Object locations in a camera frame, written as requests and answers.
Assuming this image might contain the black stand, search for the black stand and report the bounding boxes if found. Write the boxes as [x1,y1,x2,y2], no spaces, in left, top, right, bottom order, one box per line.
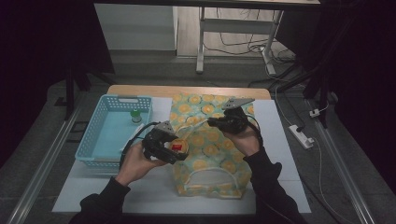
[276,62,339,129]
[64,62,116,120]

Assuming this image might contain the small bottle with green cap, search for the small bottle with green cap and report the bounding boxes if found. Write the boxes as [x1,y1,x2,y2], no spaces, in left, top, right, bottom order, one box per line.
[130,108,143,124]

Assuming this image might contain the white cabinet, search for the white cabinet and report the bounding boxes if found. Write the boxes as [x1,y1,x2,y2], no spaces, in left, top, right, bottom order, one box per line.
[94,3,179,51]

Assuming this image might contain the black power cable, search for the black power cable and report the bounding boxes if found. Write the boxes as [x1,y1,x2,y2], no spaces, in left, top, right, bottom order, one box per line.
[248,62,306,133]

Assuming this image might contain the round packet with red label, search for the round packet with red label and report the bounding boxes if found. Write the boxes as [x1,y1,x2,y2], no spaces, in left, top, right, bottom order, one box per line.
[169,138,190,155]

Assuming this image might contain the person's left hand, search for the person's left hand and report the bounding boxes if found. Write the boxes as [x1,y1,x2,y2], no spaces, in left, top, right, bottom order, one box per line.
[115,141,167,187]

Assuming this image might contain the white desk frame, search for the white desk frame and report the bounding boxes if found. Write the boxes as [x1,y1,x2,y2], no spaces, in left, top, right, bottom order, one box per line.
[195,7,285,76]

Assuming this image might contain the thin white cable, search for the thin white cable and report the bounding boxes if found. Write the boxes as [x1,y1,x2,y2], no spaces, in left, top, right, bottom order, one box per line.
[312,138,354,224]

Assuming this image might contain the person's right hand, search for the person's right hand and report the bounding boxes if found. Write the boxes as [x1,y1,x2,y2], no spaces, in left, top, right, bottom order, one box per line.
[222,125,262,158]

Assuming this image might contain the white power strip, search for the white power strip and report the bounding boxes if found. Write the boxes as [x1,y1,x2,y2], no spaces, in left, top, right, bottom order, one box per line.
[288,124,316,150]

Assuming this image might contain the metal floor rail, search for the metal floor rail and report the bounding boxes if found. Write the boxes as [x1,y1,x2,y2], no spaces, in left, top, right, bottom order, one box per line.
[306,99,376,224]
[6,92,88,224]

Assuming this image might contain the blue plastic basket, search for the blue plastic basket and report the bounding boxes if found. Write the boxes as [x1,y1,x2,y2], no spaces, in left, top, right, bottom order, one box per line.
[74,93,153,171]

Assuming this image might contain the right hand-held gripper cable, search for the right hand-held gripper cable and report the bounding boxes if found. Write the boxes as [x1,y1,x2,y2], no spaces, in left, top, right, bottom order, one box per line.
[246,115,264,147]

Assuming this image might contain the white table mat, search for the white table mat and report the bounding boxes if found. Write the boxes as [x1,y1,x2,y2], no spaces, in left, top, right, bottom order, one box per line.
[51,96,312,216]

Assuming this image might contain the dark curtain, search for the dark curtain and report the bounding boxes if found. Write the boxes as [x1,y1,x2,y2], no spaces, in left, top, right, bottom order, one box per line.
[0,0,116,166]
[276,0,396,194]

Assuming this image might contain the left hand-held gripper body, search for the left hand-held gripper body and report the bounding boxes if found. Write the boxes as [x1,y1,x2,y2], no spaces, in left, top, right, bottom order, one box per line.
[142,120,176,161]

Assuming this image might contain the black floor cables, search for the black floor cables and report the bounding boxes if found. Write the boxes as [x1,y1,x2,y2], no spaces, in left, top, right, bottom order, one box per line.
[204,7,297,63]

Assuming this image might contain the orange print cloth bag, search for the orange print cloth bag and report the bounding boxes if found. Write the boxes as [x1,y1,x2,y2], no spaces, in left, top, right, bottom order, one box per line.
[169,92,260,200]

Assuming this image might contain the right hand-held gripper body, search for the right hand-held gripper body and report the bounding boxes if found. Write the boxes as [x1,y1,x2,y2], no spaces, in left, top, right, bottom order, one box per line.
[221,97,256,134]

